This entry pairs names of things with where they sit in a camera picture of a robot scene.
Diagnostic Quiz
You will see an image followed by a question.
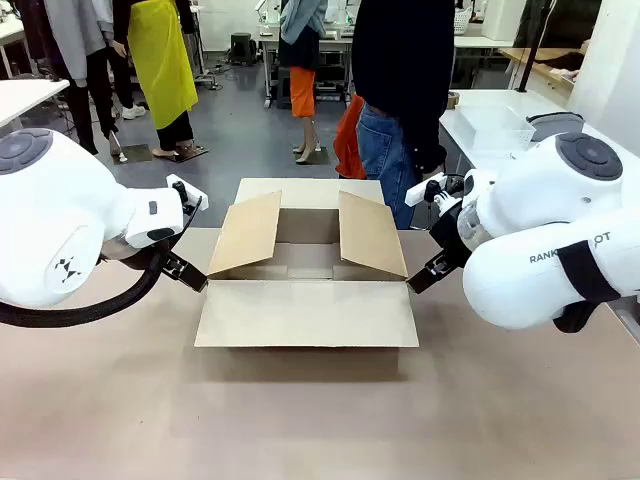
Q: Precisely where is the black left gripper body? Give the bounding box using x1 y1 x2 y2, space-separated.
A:
101 241 170 272

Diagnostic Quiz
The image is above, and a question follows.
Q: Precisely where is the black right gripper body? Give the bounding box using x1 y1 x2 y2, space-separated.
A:
428 196 475 267

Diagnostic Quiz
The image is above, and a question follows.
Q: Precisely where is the brown cardboard box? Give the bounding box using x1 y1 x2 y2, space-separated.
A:
193 177 421 377

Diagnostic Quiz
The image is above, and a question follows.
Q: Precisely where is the large white side table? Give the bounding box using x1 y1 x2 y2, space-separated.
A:
438 88 581 177

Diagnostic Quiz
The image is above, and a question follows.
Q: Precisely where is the clear plastic bin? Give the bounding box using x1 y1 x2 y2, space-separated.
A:
456 104 538 154

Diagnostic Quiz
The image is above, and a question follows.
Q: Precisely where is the grey round bin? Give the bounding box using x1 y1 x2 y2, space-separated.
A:
525 111 586 144

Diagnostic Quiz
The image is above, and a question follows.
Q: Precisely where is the person in dark shirt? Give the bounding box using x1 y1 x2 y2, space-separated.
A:
350 0 457 231

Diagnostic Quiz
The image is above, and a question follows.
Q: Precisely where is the mannequin with yellow apron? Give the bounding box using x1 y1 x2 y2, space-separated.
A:
111 0 209 163

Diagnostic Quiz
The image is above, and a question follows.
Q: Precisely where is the white background table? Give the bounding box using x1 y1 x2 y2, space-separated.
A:
452 33 517 91

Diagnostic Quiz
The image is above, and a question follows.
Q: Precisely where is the white table with grey leg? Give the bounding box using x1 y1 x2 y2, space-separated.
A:
0 78 71 129

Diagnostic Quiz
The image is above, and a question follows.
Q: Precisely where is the wooden bench top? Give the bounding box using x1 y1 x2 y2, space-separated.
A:
498 46 587 92

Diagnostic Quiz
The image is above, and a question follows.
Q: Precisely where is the black pole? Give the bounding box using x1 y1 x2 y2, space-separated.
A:
514 0 557 95

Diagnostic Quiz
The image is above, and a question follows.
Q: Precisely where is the white mesh basket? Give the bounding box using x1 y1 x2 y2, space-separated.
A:
453 6 474 37

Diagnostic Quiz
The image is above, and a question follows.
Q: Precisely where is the mannequin with orange skirt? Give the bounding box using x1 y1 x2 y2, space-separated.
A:
278 0 330 166

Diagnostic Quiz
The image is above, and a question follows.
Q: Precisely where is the white partition panel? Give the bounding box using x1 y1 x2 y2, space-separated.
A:
566 0 640 135

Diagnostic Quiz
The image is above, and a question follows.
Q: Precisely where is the dark plastic stool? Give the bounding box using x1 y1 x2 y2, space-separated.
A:
230 31 258 67

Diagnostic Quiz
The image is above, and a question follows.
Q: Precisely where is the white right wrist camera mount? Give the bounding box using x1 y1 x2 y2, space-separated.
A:
404 171 449 207

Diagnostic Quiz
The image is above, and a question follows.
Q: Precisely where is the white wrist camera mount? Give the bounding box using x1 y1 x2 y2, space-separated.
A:
165 173 209 215
404 171 449 207

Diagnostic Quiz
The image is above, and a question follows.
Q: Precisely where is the black cable sleeve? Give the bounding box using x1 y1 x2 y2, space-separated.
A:
0 195 204 329

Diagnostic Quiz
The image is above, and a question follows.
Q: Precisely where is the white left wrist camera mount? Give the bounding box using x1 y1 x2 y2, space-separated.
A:
165 173 209 215

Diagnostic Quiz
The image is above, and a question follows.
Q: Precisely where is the black strap on arm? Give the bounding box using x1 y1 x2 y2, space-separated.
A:
555 239 622 304

